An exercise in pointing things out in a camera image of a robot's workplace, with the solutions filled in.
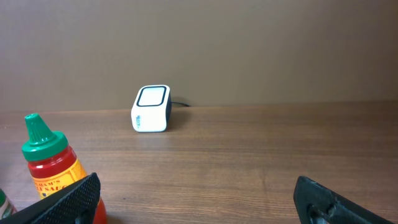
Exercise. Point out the white barcode scanner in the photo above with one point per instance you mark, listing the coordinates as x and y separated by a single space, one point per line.
151 110

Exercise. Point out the red sauce bottle green cap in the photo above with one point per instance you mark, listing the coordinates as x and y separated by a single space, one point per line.
52 162

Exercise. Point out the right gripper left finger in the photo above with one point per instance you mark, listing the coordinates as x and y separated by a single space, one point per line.
76 203

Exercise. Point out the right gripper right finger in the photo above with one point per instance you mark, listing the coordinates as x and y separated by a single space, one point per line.
317 204

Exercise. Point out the green lid jar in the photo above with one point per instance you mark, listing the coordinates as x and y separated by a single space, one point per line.
6 207

